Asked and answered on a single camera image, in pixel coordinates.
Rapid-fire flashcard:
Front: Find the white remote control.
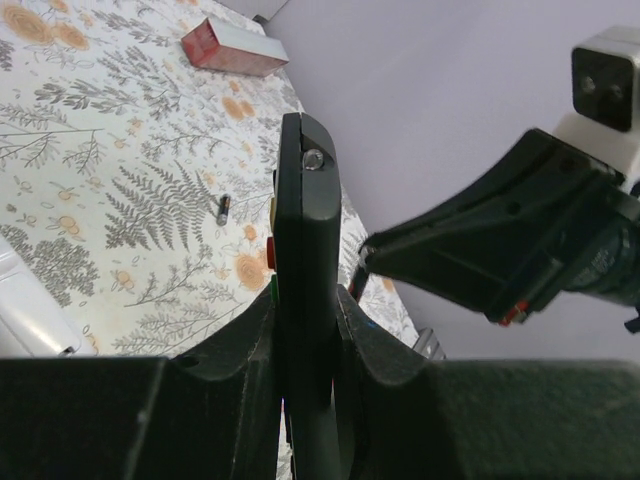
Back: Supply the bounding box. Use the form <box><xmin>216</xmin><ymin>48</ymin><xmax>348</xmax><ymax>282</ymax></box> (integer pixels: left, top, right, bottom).
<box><xmin>0</xmin><ymin>239</ymin><xmax>97</xmax><ymax>359</ymax></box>

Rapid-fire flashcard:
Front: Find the black AAA battery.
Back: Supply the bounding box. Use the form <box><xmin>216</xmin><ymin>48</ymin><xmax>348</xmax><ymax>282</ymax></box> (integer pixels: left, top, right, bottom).
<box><xmin>216</xmin><ymin>194</ymin><xmax>231</xmax><ymax>226</ymax></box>

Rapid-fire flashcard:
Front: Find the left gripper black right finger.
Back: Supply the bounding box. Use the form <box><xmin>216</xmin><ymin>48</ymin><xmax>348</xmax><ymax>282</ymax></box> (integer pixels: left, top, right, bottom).
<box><xmin>335</xmin><ymin>289</ymin><xmax>639</xmax><ymax>479</ymax></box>

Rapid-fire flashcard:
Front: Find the black TV remote control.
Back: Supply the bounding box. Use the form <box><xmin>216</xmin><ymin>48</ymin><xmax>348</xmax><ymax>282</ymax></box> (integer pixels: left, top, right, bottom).
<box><xmin>272</xmin><ymin>112</ymin><xmax>346</xmax><ymax>479</ymax></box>

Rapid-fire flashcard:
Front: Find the red silver long box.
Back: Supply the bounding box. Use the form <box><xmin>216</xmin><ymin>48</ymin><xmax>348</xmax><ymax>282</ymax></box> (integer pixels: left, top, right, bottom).
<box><xmin>181</xmin><ymin>17</ymin><xmax>289</xmax><ymax>77</ymax></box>

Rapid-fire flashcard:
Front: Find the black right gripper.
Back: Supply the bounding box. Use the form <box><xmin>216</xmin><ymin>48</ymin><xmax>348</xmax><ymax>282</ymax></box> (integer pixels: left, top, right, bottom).
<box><xmin>361</xmin><ymin>129</ymin><xmax>639</xmax><ymax>325</ymax></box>

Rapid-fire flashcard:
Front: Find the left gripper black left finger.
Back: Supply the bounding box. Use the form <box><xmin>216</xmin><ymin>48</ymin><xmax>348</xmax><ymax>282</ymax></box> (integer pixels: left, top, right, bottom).
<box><xmin>1</xmin><ymin>292</ymin><xmax>280</xmax><ymax>479</ymax></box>

